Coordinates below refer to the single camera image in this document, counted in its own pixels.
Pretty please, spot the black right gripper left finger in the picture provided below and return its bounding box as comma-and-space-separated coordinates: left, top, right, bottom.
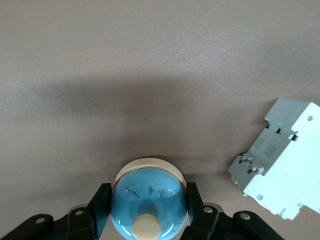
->
66, 183, 113, 240

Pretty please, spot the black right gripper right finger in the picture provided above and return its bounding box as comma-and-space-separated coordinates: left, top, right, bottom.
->
183, 182, 225, 240

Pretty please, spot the blue call bell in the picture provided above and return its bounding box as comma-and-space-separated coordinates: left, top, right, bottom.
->
110, 156, 188, 240

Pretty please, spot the white circuit breaker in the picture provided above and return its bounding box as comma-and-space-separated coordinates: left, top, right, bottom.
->
227, 97, 320, 221

